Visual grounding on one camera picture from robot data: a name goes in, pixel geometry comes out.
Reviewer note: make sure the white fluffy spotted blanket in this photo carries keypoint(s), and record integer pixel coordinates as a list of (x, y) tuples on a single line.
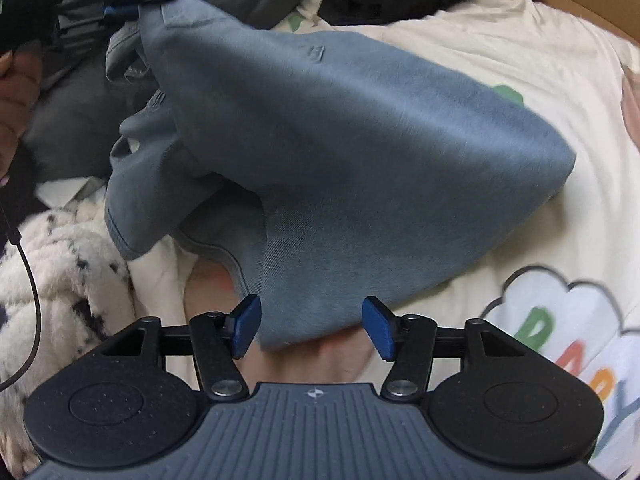
[(60, 280)]

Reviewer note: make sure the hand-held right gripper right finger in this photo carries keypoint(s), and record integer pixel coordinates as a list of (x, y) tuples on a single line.
[(377, 327)]

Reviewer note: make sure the dark grey cloth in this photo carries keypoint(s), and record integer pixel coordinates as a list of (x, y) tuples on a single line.
[(70, 115)]

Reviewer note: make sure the person's left hand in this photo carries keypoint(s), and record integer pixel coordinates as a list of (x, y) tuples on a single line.
[(17, 95)]

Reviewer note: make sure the cream printed bed sheet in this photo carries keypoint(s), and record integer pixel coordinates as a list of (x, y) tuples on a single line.
[(525, 70)]

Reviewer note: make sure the blue denim pants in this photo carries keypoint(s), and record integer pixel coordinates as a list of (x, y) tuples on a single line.
[(350, 150)]

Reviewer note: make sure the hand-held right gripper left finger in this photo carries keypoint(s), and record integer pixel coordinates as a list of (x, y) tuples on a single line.
[(247, 325)]

